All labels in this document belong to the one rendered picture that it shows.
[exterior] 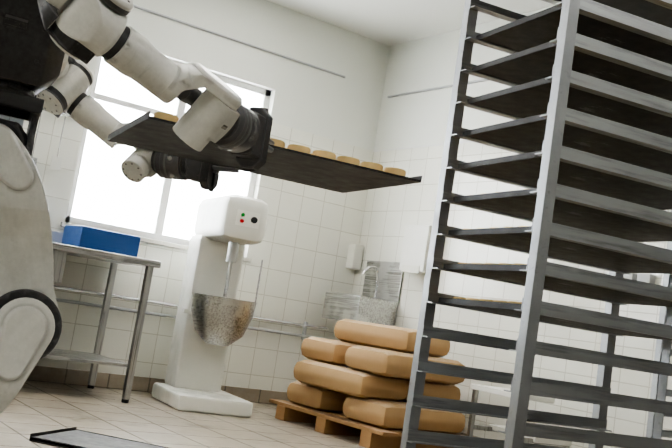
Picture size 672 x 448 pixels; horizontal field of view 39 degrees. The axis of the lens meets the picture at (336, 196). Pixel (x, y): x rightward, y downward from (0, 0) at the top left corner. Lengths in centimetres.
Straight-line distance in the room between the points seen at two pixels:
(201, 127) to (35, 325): 51
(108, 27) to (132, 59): 6
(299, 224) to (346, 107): 104
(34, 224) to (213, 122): 45
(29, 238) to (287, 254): 547
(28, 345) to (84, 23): 64
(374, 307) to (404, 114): 159
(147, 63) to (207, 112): 14
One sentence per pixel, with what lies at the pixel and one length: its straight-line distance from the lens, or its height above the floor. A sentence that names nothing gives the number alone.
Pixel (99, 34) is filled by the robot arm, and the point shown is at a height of 107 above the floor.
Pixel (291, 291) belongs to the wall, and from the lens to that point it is 734.
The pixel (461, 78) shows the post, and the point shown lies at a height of 138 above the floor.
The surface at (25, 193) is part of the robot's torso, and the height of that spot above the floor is 83.
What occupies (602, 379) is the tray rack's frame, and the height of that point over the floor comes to 64.
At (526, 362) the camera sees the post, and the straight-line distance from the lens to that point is 214.
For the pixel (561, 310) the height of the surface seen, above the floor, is 78.
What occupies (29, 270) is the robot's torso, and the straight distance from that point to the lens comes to 193.
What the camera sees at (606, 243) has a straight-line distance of 231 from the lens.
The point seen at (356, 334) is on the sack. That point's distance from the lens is 614.
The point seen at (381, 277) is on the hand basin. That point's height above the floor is 107.
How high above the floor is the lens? 68
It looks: 8 degrees up
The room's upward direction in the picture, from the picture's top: 9 degrees clockwise
